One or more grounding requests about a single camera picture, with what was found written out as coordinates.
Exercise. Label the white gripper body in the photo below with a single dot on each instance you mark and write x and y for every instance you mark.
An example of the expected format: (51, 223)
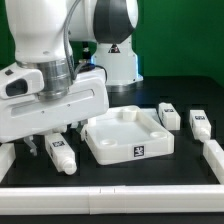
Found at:
(23, 113)

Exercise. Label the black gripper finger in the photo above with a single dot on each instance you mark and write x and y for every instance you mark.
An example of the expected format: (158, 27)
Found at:
(77, 126)
(33, 148)

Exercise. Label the white desk top tray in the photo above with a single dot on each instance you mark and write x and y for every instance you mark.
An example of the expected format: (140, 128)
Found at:
(125, 134)

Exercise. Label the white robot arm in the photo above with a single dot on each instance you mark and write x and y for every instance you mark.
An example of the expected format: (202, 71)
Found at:
(43, 89)

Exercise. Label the white left wall block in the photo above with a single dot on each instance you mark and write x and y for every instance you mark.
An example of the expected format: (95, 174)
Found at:
(7, 157)

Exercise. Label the white wall block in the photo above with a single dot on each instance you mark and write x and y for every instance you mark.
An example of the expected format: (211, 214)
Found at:
(7, 157)
(214, 155)

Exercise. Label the white right wall block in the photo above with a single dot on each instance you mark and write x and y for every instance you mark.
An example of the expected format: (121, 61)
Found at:
(214, 155)

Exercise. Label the white obstacle wall bar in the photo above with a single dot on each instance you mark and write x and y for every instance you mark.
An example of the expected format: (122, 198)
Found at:
(112, 200)

